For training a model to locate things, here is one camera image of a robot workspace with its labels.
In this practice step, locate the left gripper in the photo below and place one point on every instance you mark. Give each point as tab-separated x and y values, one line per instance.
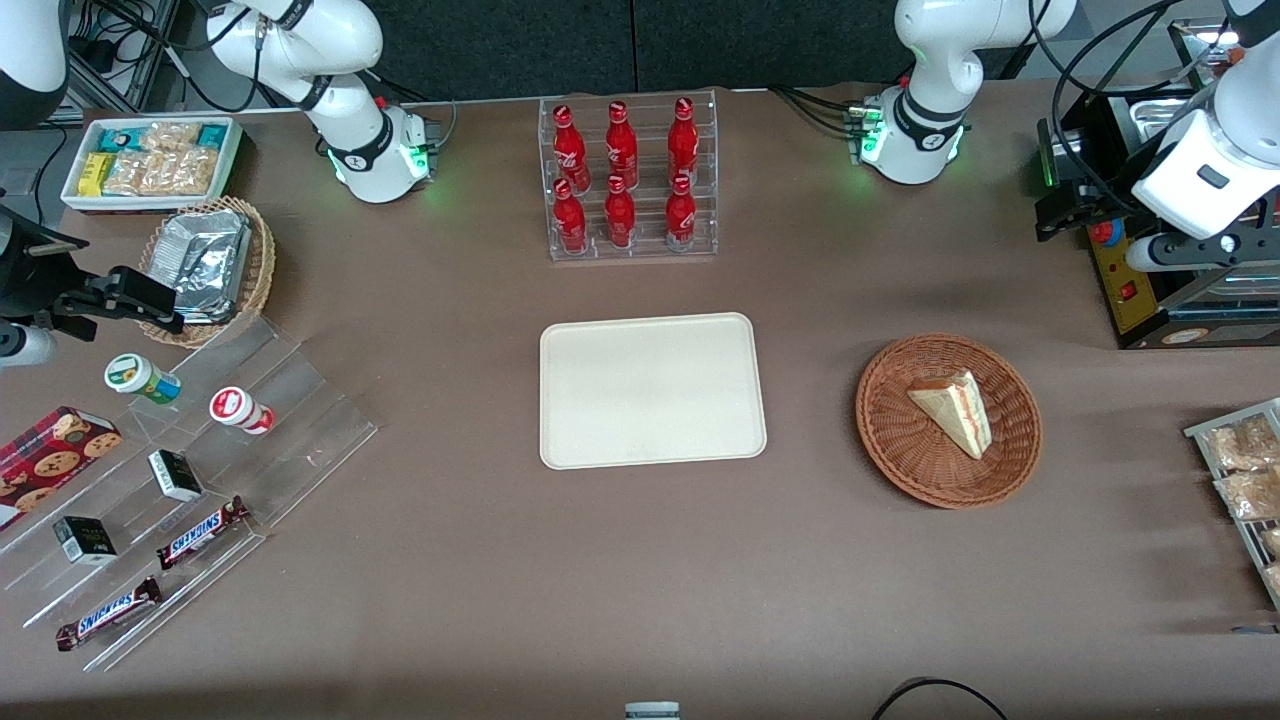
1103	197

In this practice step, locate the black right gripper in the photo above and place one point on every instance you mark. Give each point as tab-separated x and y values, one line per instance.
28	283

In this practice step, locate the triangular sandwich wedge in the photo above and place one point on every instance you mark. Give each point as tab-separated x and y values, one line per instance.
955	405

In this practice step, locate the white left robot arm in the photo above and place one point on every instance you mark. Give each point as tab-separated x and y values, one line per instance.
935	60

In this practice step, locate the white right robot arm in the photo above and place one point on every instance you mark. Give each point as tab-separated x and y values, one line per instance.
340	45

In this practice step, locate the tan wicker basket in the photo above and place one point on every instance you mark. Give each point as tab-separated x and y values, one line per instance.
260	270

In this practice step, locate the brown round wicker basket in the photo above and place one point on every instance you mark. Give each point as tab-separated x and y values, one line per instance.
900	440

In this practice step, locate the cream plastic tray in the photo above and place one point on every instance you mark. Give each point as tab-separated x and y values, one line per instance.
650	390

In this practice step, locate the red emergency stop knob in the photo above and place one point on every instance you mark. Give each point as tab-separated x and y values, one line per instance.
1106	233

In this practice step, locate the green lid white cup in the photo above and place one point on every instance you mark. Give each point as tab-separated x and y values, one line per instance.
135	375

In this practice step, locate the silver foil packet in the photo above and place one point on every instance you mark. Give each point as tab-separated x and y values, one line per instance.
205	260

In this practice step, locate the white cylinder on right gripper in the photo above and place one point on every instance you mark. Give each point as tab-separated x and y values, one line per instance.
25	345

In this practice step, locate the steel warmer pan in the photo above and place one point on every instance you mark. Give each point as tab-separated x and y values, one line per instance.
1165	115

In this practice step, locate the yellow snack packet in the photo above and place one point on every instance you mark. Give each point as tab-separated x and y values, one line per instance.
95	175

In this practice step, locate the clear bag of crackers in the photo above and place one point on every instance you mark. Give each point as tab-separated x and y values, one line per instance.
165	172
170	136

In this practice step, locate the red lid white cup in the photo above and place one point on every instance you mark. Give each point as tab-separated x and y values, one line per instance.
235	408

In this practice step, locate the teal snack packet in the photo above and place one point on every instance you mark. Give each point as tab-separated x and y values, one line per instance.
120	138
212	136

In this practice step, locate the white rectangular snack bin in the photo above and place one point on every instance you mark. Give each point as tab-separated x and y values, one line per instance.
230	160

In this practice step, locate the black food warmer cabinet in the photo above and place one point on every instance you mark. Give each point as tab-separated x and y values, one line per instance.
1200	322

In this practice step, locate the red tartan cookie box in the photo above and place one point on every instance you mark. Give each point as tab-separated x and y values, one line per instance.
50	460

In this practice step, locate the small black box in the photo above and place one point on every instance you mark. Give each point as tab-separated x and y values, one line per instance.
175	475
85	540

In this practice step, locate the clear acrylic stepped stand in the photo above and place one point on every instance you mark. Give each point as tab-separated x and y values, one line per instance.
300	420

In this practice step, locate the snickers chocolate bar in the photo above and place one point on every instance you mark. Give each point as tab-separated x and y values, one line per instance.
105	614
200	532

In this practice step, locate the clear bag of pastry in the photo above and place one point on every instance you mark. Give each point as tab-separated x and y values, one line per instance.
1245	442
1274	578
1273	542
1250	495

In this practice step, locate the red cola bottle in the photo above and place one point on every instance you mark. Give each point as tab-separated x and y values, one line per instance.
620	220
683	140
621	145
570	225
681	220
570	150

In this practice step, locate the clear acrylic bottle rack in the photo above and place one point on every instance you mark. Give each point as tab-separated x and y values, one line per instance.
640	255

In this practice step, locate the small grey white object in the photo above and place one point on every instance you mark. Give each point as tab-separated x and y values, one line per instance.
652	711

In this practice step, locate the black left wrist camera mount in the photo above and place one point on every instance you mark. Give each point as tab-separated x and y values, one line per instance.
1220	248

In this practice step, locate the aluminium frame rack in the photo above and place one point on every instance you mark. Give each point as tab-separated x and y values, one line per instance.
130	50

